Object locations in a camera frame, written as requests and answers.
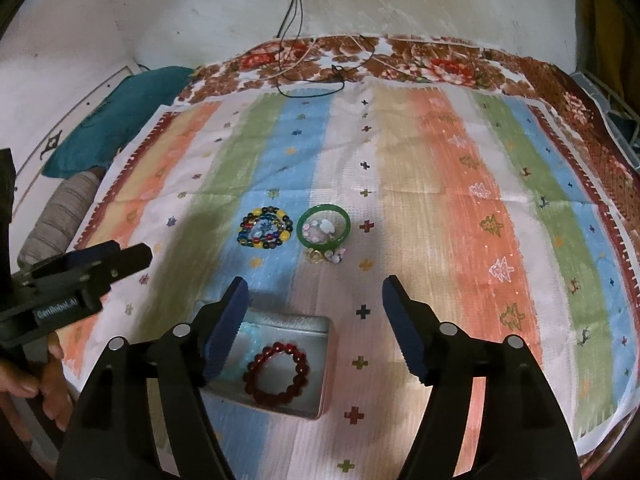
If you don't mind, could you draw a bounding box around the striped pastel cloth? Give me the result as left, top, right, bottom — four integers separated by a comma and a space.
60, 77, 640, 480

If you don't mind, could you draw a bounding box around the black cable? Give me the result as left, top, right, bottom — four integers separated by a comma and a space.
277, 0, 347, 99
276, 0, 307, 43

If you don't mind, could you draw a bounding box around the turquoise bead bracelet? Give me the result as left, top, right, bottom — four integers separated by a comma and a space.
234, 324, 267, 367

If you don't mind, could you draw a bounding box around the grey striped pillow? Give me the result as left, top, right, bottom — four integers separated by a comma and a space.
17, 170, 104, 269

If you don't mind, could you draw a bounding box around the white cable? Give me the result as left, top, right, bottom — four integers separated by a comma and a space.
270, 34, 382, 87

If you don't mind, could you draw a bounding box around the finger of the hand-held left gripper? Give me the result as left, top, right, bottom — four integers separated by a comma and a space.
75, 243, 153, 307
20, 240, 122, 282

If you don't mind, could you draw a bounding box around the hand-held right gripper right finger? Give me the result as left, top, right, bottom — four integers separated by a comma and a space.
381, 274, 583, 480

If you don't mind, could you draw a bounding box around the green jade bangle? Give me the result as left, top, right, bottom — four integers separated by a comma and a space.
296, 203, 352, 251

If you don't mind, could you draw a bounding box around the teal cloth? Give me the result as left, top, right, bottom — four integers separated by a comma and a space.
41, 66, 197, 179

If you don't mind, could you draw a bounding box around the person's left hand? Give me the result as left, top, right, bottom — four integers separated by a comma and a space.
0, 335, 76, 431

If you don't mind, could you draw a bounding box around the silver metal tin box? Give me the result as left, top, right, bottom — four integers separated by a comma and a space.
197, 305, 334, 421

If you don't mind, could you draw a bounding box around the dark red bead bracelet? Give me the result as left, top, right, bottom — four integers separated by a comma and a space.
242, 341, 307, 408

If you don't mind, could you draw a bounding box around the pale shell bracelet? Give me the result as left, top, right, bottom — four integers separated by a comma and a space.
306, 216, 337, 241

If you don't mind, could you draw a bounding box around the multicoloured bead bracelet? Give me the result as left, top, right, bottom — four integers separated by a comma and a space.
238, 205, 294, 251

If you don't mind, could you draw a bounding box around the mustard hanging garment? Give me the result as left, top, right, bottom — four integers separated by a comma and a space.
575, 0, 640, 77

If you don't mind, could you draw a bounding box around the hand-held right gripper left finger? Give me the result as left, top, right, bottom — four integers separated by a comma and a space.
54, 276, 250, 480

